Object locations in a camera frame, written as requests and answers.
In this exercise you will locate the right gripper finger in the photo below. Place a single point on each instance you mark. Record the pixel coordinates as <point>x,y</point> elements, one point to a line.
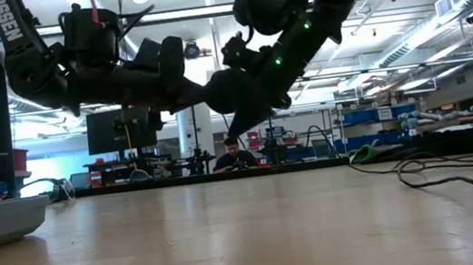
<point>248,111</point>
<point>253,119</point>

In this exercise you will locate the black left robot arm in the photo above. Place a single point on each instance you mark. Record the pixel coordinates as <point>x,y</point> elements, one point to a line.
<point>87,79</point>

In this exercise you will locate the red storage drawers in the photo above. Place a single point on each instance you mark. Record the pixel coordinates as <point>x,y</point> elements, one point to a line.
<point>253,139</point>

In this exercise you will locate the white pillar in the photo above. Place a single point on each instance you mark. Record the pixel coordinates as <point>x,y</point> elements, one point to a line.
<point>186,134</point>

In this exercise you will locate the person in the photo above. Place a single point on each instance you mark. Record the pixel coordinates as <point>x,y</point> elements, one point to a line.
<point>235,160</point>

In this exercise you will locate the black tripod rig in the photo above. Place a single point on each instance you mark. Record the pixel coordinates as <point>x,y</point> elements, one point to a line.
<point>199,160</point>

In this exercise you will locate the grey storage rack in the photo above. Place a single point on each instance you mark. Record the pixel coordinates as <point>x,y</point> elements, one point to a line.
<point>342,132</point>

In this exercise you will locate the black monitor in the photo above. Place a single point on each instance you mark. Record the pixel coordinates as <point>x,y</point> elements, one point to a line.
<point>104,136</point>

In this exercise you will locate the grey green work glove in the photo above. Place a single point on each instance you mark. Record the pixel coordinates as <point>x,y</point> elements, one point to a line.
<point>361,155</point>

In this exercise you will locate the black equipment desk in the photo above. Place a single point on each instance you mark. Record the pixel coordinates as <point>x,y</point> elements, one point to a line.
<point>109,172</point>

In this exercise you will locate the blue storage bin row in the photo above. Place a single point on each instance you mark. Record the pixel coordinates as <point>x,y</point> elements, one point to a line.
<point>379,141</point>

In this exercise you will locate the ceiling air vent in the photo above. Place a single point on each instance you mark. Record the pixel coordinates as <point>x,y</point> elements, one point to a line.
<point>444,5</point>

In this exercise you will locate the red plastic bin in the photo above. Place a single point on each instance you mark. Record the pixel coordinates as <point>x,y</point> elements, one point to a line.
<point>21,160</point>

